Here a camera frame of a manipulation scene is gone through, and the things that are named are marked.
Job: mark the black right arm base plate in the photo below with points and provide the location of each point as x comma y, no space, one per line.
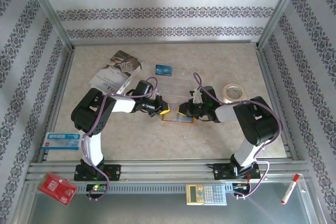
220,171

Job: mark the red cardboard box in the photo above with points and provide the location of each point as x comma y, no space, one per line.
56,188

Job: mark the aluminium corner post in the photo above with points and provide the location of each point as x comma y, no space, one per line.
279,11
51,11

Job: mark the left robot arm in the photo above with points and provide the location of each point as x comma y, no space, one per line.
92,111

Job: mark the orange card holder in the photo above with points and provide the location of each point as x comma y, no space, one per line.
172,116

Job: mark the beige grey calculator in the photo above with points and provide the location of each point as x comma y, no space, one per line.
207,193

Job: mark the grey metal shelf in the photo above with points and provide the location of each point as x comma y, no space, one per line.
157,211

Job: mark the aluminium table back rail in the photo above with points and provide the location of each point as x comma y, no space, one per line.
162,42

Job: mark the white paperback book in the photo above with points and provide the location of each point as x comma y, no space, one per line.
118,64

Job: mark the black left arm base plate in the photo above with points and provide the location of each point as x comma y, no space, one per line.
114,171

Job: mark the blue credit card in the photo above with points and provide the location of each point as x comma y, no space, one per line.
163,70

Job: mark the circuit board with green light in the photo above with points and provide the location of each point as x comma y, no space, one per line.
95,187

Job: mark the wiring connector board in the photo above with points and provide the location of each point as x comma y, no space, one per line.
240,187

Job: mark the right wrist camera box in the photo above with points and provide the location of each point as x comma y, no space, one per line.
194,95

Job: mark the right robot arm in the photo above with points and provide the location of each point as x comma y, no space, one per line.
257,121

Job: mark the aluminium table side rail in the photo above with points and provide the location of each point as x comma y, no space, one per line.
270,90
60,90

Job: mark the red white marker pen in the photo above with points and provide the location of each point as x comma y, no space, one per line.
290,189

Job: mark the aluminium mounting rail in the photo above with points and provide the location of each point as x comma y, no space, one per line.
168,170

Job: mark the beige masking tape roll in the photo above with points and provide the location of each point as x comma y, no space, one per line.
224,91

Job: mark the blue white flat box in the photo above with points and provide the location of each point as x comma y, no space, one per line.
60,141

